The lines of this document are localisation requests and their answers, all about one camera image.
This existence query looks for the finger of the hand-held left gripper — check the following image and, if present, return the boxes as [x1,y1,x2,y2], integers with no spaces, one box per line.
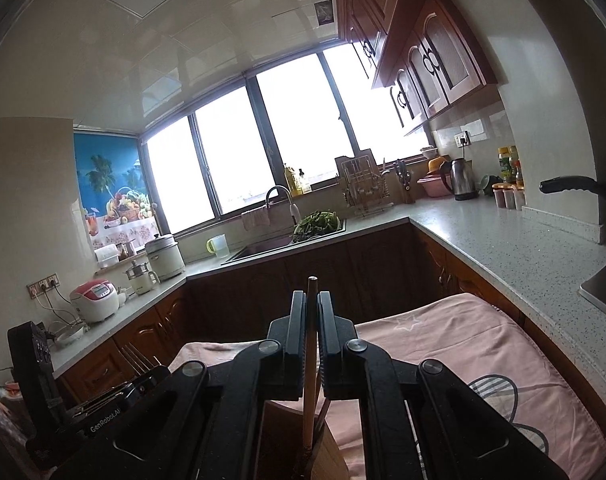
[66,364,173,418]

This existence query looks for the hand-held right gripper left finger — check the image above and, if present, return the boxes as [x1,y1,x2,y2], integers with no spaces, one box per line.
[77,290,310,480]

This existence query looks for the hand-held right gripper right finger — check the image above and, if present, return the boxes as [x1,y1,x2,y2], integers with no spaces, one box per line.
[317,291,572,480]

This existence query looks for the brown chopstick red patterned end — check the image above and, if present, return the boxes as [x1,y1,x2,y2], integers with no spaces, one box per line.
[295,276,320,476]

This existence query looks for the silver metal fork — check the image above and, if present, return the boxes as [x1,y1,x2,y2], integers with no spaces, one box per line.
[119,344,162,377]

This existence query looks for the wooden utensil holder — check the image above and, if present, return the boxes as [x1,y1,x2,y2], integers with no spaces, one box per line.
[256,399,352,480]

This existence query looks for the white plate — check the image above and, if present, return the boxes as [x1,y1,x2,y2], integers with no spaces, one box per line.
[52,322,89,346]

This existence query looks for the pink and white rice cooker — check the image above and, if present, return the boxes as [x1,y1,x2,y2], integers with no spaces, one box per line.
[69,279,122,324]

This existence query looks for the kitchen sink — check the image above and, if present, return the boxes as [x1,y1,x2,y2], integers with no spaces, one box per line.
[220,217,349,266]

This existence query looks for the small white electric pot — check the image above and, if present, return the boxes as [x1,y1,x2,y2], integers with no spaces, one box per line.
[122,259,160,295]

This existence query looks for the pink plaid-heart bedsheet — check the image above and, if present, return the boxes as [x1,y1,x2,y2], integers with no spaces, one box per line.
[168,292,606,480]

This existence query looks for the green vegetables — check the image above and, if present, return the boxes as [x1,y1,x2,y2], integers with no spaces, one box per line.
[292,211,343,241]

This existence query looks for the large white rice cooker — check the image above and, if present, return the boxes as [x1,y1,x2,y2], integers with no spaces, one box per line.
[144,233,187,281]

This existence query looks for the white plastic box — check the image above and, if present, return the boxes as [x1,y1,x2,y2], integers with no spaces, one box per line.
[94,243,120,269]

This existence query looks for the pink dishcloth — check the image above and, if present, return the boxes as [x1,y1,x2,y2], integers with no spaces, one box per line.
[241,207,272,231]

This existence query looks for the curved sink faucet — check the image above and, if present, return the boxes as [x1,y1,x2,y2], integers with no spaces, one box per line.
[265,185,302,226]

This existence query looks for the dish drying rack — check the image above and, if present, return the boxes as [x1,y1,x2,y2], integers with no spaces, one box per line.
[334,153,395,219]

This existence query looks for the bottles on windowsill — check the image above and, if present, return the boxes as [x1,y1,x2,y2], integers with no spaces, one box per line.
[282,162,313,197]

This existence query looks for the knife block with scissors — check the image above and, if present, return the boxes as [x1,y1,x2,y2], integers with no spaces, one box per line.
[392,158,417,205]

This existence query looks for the pink plastic basin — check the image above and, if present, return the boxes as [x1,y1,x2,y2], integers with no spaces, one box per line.
[416,157,452,198]

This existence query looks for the kitchen window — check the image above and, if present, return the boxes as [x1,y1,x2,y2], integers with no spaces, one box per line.
[137,44,435,237]

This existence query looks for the steel electric kettle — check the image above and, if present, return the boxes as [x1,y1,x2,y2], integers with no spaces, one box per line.
[438,157,480,202]

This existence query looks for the spice jars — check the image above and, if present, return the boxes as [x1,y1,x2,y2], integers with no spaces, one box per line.
[491,183,526,211]

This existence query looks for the condiment bottles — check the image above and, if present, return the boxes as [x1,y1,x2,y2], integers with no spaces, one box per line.
[497,145,525,186]

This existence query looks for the gas stove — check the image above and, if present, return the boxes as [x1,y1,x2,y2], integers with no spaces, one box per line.
[577,259,606,312]

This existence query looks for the black wok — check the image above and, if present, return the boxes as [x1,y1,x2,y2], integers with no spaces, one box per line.
[540,167,606,199]

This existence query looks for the row of wall sockets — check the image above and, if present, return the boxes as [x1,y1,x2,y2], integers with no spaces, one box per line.
[26,273,59,299]

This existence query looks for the fruit and palm wall poster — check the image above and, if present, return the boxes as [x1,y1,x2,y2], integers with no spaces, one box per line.
[72,129,160,252]

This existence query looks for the wooden wall cabinets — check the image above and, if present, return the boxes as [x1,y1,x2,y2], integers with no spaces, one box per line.
[332,0,500,137]

